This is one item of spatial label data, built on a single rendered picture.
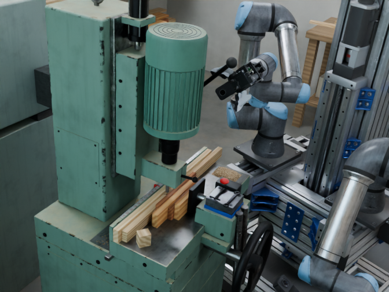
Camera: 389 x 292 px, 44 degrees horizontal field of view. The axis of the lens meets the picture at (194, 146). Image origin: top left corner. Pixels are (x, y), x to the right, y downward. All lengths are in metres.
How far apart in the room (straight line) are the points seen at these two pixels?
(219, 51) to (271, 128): 3.18
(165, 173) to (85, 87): 0.37
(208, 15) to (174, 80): 3.87
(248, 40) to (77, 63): 0.80
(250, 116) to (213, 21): 3.18
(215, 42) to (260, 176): 3.22
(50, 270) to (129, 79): 0.83
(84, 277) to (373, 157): 1.04
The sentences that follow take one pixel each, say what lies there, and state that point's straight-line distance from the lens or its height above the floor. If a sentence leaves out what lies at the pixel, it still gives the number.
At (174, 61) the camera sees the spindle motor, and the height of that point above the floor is 1.45.
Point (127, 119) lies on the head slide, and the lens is 1.51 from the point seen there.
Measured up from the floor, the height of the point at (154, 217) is 0.94.
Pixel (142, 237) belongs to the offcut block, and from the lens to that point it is 1.47.
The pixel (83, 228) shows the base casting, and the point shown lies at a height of 0.80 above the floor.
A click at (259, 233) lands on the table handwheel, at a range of 1.52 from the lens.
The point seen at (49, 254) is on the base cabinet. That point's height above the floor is 0.66.
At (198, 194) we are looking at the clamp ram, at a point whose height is 0.96.
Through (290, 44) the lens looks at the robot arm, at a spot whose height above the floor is 1.34.
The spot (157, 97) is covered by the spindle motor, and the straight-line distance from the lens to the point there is 1.40.
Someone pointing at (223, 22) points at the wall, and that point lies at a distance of 5.14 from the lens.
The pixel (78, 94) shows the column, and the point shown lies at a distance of 1.55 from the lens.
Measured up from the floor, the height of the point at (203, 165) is 0.94.
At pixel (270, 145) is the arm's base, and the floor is 0.88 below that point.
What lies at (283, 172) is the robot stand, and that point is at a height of 0.73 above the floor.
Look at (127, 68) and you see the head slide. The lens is 1.45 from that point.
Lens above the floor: 1.90
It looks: 30 degrees down
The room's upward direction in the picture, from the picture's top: 5 degrees clockwise
